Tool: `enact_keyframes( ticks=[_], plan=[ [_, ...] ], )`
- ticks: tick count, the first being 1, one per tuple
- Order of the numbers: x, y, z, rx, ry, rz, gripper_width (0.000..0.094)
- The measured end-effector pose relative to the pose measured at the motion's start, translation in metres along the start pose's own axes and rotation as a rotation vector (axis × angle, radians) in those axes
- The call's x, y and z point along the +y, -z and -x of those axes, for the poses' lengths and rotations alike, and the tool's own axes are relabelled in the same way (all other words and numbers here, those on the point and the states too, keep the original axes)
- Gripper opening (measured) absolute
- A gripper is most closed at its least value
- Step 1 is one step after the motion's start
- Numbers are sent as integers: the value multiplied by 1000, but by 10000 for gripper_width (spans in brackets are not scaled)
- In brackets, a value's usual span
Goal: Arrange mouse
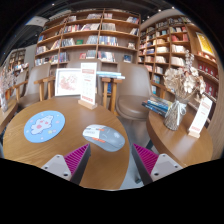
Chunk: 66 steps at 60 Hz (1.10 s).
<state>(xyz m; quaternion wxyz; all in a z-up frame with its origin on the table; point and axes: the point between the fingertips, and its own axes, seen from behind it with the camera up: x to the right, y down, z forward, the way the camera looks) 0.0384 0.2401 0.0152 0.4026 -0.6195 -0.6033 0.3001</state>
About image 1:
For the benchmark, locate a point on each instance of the wide wooden bookshelf unit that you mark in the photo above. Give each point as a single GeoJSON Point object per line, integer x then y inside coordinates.
{"type": "Point", "coordinates": [90, 36]}

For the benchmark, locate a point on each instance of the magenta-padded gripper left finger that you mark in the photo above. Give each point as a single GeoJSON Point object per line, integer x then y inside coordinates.
{"type": "Point", "coordinates": [76, 160]}

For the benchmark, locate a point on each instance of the curved wooden bookshelf unit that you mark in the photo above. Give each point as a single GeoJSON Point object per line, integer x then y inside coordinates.
{"type": "Point", "coordinates": [170, 46]}

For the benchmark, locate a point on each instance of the brown leather armchair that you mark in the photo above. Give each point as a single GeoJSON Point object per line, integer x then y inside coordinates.
{"type": "Point", "coordinates": [133, 103]}
{"type": "Point", "coordinates": [36, 80]}
{"type": "Point", "coordinates": [73, 64]}

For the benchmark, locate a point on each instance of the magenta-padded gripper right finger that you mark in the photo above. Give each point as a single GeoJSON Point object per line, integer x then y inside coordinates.
{"type": "Point", "coordinates": [146, 160]}

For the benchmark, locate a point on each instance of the dried flowers in glass vase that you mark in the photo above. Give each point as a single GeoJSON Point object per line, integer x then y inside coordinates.
{"type": "Point", "coordinates": [178, 100]}

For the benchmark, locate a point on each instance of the white framed flower picture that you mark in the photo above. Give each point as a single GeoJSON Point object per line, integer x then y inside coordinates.
{"type": "Point", "coordinates": [68, 82]}

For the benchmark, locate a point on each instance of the distant wooden bookshelf unit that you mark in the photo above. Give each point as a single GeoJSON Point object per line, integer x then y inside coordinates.
{"type": "Point", "coordinates": [16, 61]}

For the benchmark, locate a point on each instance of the white sign on wooden base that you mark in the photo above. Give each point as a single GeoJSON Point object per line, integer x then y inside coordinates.
{"type": "Point", "coordinates": [201, 115]}
{"type": "Point", "coordinates": [88, 83]}

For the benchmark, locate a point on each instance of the grey computer mouse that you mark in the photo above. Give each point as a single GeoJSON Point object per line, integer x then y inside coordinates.
{"type": "Point", "coordinates": [106, 138]}

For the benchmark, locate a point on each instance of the stack of blue books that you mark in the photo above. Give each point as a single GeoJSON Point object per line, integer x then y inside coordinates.
{"type": "Point", "coordinates": [156, 106]}

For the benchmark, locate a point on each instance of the round blue mouse pad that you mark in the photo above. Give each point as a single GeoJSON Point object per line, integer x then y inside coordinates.
{"type": "Point", "coordinates": [44, 126]}

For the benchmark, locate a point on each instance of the round wooden side table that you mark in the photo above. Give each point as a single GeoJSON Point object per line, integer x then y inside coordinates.
{"type": "Point", "coordinates": [6, 116]}
{"type": "Point", "coordinates": [176, 146]}

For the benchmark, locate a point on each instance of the light blue flat books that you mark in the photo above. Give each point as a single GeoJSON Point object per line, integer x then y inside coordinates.
{"type": "Point", "coordinates": [110, 75]}

